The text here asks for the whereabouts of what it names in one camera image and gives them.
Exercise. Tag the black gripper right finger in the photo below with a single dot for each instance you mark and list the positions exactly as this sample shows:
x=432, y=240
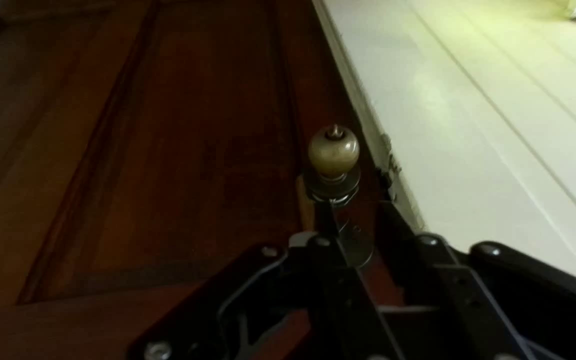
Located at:
x=501, y=312

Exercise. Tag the round brass door knob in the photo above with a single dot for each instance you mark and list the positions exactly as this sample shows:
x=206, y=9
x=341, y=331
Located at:
x=332, y=153

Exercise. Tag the dark brown wooden door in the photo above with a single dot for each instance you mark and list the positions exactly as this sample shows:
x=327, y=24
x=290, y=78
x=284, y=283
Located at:
x=168, y=153

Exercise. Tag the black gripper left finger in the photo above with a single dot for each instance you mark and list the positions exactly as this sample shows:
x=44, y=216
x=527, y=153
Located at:
x=288, y=301

